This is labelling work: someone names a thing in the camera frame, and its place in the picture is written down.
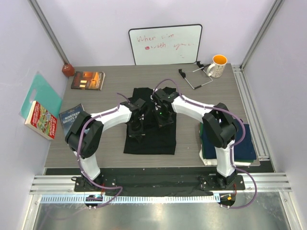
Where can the black t shirt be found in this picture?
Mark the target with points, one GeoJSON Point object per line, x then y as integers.
{"type": "Point", "coordinates": [157, 140]}

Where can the blue cover book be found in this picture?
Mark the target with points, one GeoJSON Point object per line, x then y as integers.
{"type": "Point", "coordinates": [67, 117]}

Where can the small whiteboard with red writing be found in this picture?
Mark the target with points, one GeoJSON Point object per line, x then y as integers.
{"type": "Point", "coordinates": [165, 44]}

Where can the red white cover book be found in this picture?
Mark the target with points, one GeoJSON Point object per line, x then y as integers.
{"type": "Point", "coordinates": [41, 121]}

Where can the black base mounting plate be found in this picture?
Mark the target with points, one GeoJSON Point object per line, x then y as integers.
{"type": "Point", "coordinates": [201, 178]}

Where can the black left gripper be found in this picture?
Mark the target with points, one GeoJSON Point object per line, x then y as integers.
{"type": "Point", "coordinates": [138, 134]}

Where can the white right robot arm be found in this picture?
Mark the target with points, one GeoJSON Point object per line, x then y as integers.
{"type": "Point", "coordinates": [218, 125]}

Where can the white mug orange inside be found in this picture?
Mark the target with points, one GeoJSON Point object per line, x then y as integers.
{"type": "Point", "coordinates": [216, 68]}

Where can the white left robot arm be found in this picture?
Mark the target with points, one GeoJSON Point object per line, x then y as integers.
{"type": "Point", "coordinates": [84, 135]}

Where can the red brown die block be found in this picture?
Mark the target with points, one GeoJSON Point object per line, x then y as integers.
{"type": "Point", "coordinates": [68, 70]}

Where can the black wire book stand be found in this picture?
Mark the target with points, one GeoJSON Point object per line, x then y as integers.
{"type": "Point", "coordinates": [196, 76]}

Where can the teal plastic cutting board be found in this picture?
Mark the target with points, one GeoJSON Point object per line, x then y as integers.
{"type": "Point", "coordinates": [41, 91]}

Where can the orange brown cover book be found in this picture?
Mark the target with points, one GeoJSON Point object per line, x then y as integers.
{"type": "Point", "coordinates": [88, 80]}

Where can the white folded t shirt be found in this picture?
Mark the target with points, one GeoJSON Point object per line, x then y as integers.
{"type": "Point", "coordinates": [208, 161]}

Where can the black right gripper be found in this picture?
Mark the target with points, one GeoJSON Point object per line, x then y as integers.
{"type": "Point", "coordinates": [161, 122]}

